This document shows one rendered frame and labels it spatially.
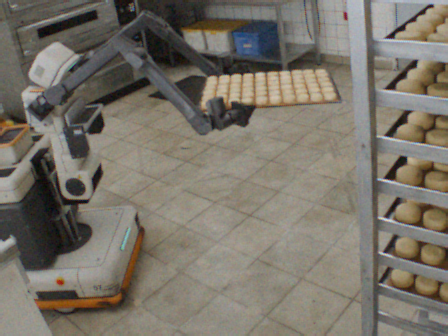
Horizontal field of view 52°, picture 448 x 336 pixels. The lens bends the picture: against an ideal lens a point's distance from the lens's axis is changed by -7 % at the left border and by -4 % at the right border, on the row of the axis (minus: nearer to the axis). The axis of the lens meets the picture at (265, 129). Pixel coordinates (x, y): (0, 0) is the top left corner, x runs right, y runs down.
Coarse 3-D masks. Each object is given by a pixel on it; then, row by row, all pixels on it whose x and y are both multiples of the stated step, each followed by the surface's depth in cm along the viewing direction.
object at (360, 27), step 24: (360, 0) 72; (360, 24) 74; (360, 48) 76; (360, 72) 77; (360, 96) 79; (360, 120) 81; (360, 144) 84; (360, 168) 86; (360, 192) 88; (360, 216) 91; (360, 240) 93; (360, 264) 96; (360, 288) 99
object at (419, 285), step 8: (392, 272) 103; (400, 272) 103; (408, 272) 102; (392, 280) 102; (400, 280) 101; (408, 280) 100; (416, 280) 100; (424, 280) 99; (432, 280) 99; (400, 288) 101; (408, 288) 101; (416, 288) 99; (424, 288) 97; (432, 288) 97; (440, 288) 97; (424, 296) 98; (432, 296) 97; (440, 296) 96
